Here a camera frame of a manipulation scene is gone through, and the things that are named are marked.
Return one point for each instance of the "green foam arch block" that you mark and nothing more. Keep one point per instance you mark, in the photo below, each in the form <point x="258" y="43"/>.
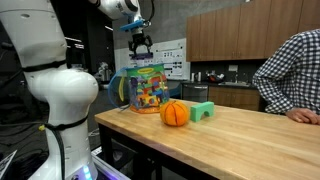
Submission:
<point x="198" y="110"/>

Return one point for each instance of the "wooden cabinets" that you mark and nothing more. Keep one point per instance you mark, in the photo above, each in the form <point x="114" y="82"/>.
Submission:
<point x="252" y="30"/>
<point x="248" y="99"/>

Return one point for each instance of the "stainless steel dishwasher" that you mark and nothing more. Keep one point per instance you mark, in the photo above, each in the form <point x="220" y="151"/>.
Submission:
<point x="196" y="93"/>

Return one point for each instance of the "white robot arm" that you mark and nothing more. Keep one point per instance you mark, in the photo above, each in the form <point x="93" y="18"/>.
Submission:
<point x="35" y="31"/>

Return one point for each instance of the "person's bare hand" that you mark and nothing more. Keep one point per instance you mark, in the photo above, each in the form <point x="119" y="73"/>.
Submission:
<point x="303" y="115"/>

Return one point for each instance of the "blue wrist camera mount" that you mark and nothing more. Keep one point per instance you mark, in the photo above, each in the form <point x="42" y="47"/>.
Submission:
<point x="135" y="26"/>

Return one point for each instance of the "wooden lower cabinets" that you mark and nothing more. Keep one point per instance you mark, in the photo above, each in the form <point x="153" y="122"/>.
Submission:
<point x="248" y="99"/>

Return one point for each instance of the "clear bag of foam blocks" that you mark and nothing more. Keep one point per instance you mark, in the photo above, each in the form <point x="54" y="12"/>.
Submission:
<point x="142" y="89"/>

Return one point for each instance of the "person in checkered shirt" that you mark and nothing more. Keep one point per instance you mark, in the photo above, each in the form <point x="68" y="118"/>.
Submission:
<point x="290" y="78"/>

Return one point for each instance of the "kitchen sink with faucet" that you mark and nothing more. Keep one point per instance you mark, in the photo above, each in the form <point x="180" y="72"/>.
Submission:
<point x="236" y="82"/>

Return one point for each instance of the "wooden upper cabinets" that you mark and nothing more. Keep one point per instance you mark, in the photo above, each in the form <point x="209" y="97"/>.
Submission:
<point x="252" y="30"/>

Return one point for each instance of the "orange plush basketball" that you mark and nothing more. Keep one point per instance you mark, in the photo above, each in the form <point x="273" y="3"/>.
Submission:
<point x="174" y="113"/>

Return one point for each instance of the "whiteboard with posters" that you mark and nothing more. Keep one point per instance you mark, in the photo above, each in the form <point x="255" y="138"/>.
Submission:
<point x="172" y="54"/>

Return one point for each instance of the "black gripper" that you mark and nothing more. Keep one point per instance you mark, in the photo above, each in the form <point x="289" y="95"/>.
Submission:
<point x="139" y="40"/>

